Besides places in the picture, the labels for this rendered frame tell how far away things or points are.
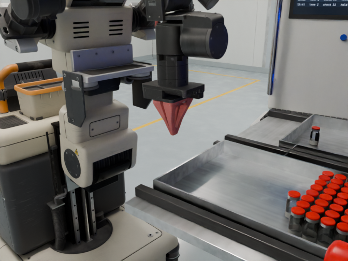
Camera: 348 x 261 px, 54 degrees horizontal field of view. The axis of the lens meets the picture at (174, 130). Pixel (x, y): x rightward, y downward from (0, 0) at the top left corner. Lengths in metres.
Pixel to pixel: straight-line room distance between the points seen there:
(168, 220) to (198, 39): 0.31
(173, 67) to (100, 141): 0.60
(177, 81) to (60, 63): 0.63
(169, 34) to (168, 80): 0.08
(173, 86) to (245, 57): 6.09
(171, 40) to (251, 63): 6.07
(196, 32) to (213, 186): 0.31
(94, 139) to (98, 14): 0.39
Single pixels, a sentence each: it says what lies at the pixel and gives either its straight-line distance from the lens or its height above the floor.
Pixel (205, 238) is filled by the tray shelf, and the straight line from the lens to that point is 0.58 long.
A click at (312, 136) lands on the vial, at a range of 0.96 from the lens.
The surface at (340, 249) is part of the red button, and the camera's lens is 0.38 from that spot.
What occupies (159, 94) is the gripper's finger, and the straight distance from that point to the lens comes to 0.62.
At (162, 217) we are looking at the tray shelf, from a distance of 0.62.
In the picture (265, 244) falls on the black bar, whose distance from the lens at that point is 0.55.
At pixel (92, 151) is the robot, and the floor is 0.79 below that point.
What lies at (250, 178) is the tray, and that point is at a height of 0.88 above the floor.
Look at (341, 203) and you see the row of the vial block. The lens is 0.63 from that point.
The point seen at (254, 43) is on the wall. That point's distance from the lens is 6.59.
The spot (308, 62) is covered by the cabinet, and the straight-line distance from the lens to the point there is 1.44.
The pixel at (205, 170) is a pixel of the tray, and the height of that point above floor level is 0.88.
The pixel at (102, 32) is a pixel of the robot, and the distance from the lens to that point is 1.11.
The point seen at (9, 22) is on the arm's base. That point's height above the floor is 1.18.
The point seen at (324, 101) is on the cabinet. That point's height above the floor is 0.87.
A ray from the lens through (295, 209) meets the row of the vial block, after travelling 0.58.
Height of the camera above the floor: 1.23
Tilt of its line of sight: 21 degrees down
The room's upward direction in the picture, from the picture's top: straight up
